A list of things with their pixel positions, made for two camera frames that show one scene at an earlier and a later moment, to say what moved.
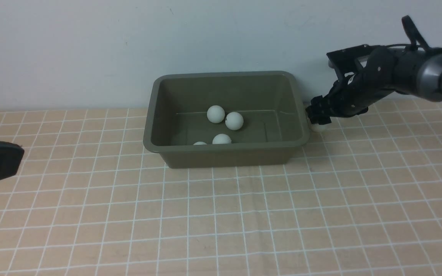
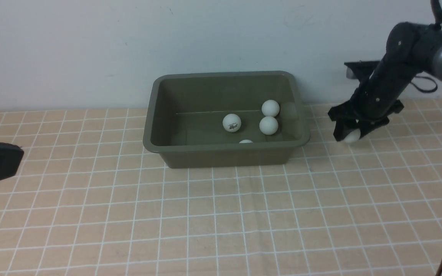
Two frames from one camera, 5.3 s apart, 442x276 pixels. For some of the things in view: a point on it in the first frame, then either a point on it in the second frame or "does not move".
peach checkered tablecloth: (380, 193) does not move
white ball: (317, 128) -> (353, 136)
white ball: (222, 138) -> (268, 125)
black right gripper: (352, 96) -> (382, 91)
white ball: (215, 114) -> (270, 108)
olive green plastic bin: (274, 116) does not move
